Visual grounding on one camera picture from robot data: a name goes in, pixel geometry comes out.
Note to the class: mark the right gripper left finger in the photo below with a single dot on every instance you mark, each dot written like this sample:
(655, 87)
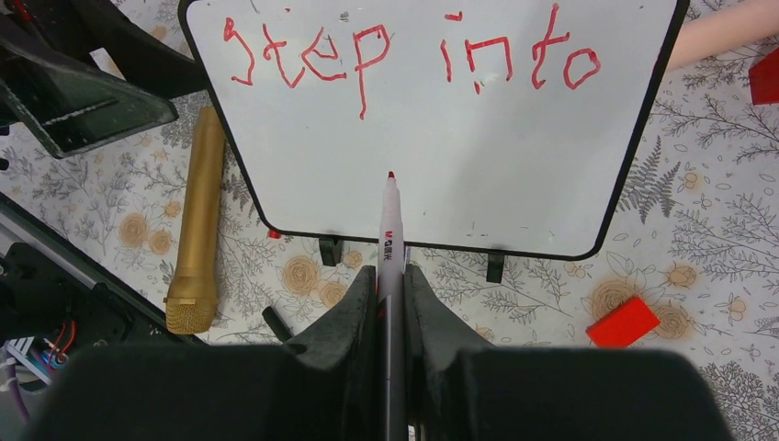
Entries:
(316, 386)

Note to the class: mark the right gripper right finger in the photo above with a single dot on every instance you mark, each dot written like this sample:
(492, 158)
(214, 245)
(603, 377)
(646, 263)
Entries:
(461, 387)

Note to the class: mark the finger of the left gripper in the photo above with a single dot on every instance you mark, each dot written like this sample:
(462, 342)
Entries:
(70, 106)
(62, 34)

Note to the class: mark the red capped whiteboard marker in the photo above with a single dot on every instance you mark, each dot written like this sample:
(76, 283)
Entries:
(392, 423)

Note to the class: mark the white whiteboard black frame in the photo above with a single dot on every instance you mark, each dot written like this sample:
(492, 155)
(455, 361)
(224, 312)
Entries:
(510, 125)

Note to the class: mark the black capped marker front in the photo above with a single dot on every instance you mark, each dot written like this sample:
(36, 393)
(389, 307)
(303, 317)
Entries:
(276, 324)

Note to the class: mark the small red cube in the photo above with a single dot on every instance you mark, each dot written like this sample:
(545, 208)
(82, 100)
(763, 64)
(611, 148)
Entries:
(624, 325)

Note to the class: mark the red square block with hole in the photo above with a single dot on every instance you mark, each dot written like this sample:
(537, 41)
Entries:
(764, 82)

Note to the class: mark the pink toy microphone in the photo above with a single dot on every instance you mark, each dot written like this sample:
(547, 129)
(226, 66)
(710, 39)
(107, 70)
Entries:
(725, 30)

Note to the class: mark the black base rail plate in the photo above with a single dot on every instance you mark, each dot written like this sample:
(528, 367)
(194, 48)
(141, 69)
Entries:
(56, 301)

